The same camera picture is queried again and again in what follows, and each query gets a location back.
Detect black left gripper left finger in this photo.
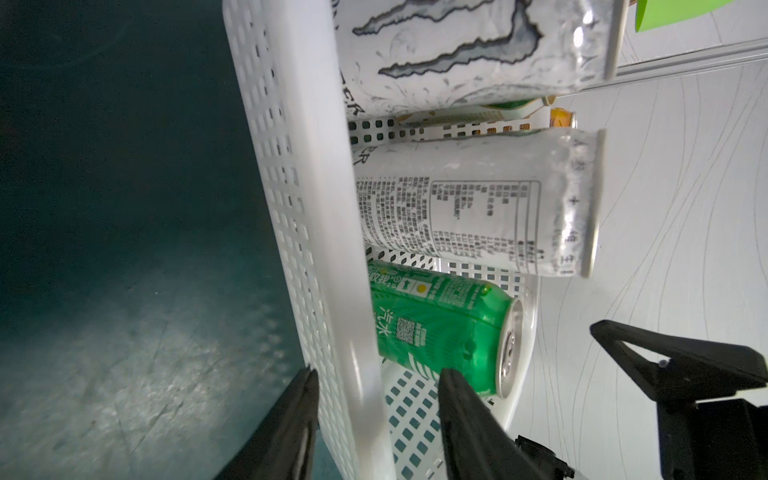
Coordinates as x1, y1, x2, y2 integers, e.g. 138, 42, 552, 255
216, 367, 320, 480

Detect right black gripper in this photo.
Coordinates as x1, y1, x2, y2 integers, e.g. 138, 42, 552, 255
590, 320, 767, 479

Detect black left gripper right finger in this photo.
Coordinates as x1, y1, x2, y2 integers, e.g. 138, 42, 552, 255
438, 369, 575, 480

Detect white perforated plastic basket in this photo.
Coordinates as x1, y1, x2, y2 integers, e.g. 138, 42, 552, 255
221, 0, 541, 480

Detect green soda can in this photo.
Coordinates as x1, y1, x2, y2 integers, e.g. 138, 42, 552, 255
367, 260, 524, 398

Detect white Monster energy can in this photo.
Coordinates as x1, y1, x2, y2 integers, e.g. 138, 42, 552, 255
331, 0, 628, 120

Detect white Monster can label side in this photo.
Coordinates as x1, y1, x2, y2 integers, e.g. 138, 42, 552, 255
352, 128, 607, 278

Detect green gold beer can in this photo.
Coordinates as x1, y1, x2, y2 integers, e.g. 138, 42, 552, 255
396, 95, 578, 128

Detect green plastic goblet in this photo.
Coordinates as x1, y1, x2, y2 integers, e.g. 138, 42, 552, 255
635, 0, 732, 32

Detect aluminium wall rail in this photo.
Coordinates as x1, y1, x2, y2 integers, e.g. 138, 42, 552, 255
584, 38, 767, 92

